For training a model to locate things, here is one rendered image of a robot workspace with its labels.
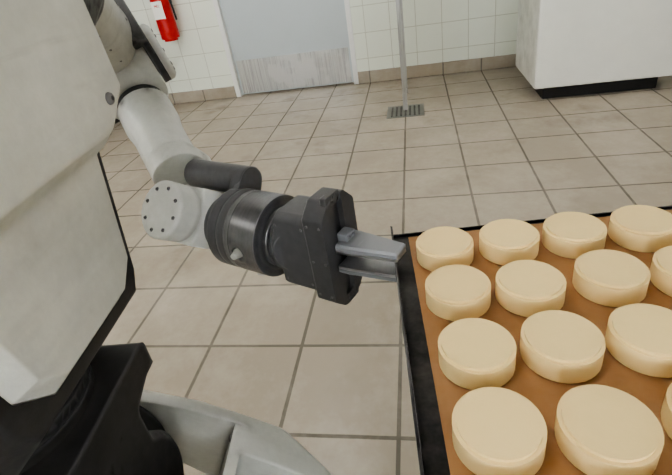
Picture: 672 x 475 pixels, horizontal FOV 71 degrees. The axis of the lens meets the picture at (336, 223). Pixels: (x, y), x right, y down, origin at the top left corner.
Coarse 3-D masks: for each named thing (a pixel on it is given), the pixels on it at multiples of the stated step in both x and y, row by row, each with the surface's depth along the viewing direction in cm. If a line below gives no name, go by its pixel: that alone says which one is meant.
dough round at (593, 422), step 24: (576, 408) 26; (600, 408) 26; (624, 408) 25; (648, 408) 25; (576, 432) 25; (600, 432) 24; (624, 432) 24; (648, 432) 24; (576, 456) 24; (600, 456) 23; (624, 456) 23; (648, 456) 23
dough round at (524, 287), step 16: (512, 272) 36; (528, 272) 36; (544, 272) 36; (560, 272) 36; (496, 288) 36; (512, 288) 35; (528, 288) 34; (544, 288) 34; (560, 288) 34; (512, 304) 35; (528, 304) 34; (544, 304) 34; (560, 304) 34
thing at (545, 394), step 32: (608, 224) 43; (416, 256) 43; (480, 256) 42; (544, 256) 41; (640, 256) 39; (448, 320) 36; (512, 320) 35; (608, 352) 31; (448, 384) 31; (512, 384) 30; (544, 384) 30; (576, 384) 29; (608, 384) 29; (640, 384) 29; (448, 416) 29; (544, 416) 28; (448, 448) 27
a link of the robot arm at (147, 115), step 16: (128, 64) 61; (144, 64) 61; (128, 80) 61; (144, 80) 63; (160, 80) 64; (128, 96) 61; (144, 96) 61; (160, 96) 62; (128, 112) 60; (144, 112) 60; (160, 112) 60; (176, 112) 63; (128, 128) 60; (144, 128) 59; (160, 128) 59; (176, 128) 60; (144, 144) 58; (160, 144) 57; (192, 144) 61; (144, 160) 58
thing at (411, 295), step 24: (600, 216) 45; (408, 240) 46; (408, 264) 43; (408, 288) 40; (408, 312) 37; (408, 336) 35; (408, 360) 31; (432, 384) 31; (432, 408) 29; (432, 432) 28; (432, 456) 27
